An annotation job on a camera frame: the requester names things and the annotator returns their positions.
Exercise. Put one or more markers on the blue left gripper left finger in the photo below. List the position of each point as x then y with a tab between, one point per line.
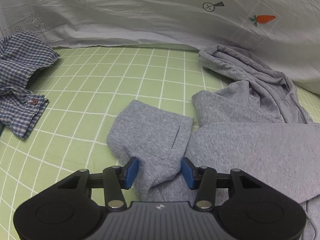
129	173

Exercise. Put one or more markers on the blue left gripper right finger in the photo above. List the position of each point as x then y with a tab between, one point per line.
190	173

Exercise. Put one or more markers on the grey zip hoodie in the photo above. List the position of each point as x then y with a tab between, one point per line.
255	124

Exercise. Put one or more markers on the green grid bed sheet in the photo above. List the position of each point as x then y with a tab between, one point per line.
86	89

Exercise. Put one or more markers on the blue checked shirt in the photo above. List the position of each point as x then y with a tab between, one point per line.
23	56

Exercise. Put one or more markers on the white carrot print sheet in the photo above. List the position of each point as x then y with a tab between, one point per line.
283	33

